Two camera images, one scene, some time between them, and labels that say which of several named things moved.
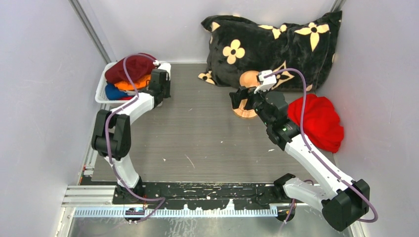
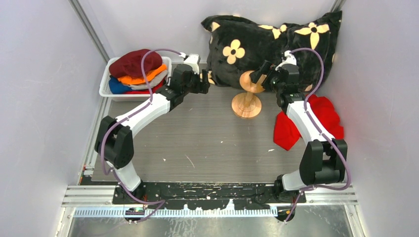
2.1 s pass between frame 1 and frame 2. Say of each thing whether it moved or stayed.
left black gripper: moved
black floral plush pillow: stayed
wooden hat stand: stayed
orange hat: moved
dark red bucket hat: moved
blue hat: moved
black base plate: stayed
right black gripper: moved
